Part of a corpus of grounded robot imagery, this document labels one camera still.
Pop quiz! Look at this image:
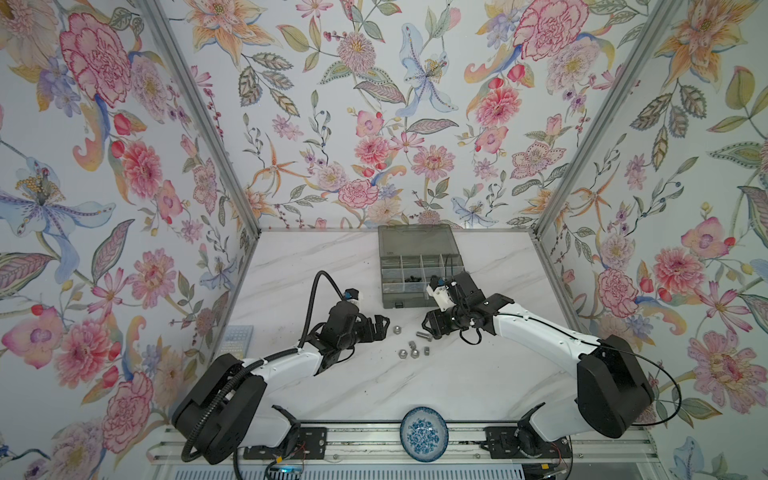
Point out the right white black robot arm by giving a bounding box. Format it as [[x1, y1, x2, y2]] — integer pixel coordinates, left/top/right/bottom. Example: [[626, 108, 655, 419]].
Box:
[[422, 272, 654, 445]]

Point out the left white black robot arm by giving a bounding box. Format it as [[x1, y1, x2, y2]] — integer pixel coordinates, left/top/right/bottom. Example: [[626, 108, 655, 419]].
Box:
[[172, 300, 390, 465]]

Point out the silver hex bolt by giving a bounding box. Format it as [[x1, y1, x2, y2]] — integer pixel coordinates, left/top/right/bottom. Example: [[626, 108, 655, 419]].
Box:
[[416, 331, 433, 342]]

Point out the grey compartment organizer box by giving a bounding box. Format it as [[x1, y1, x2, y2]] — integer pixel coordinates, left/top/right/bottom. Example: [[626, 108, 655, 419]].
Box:
[[378, 225, 464, 309]]

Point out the yellow grey calculator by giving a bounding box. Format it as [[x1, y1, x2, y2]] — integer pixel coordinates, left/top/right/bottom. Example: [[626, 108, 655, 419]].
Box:
[[218, 325, 254, 360]]

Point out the blue patterned ceramic plate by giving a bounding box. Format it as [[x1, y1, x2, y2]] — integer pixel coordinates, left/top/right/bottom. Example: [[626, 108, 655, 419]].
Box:
[[399, 406, 449, 463]]

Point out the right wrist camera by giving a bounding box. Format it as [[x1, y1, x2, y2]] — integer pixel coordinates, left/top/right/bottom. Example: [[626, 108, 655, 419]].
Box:
[[426, 284, 455, 312]]

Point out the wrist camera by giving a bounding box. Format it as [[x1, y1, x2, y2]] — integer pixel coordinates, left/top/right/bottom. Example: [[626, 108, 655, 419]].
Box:
[[426, 284, 455, 312], [343, 288, 360, 305]]

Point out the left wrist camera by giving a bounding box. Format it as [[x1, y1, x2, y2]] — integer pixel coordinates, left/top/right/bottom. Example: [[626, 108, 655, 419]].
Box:
[[343, 288, 360, 305]]

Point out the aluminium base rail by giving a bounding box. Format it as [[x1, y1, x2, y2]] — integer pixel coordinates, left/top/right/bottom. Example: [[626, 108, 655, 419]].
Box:
[[148, 421, 658, 465]]

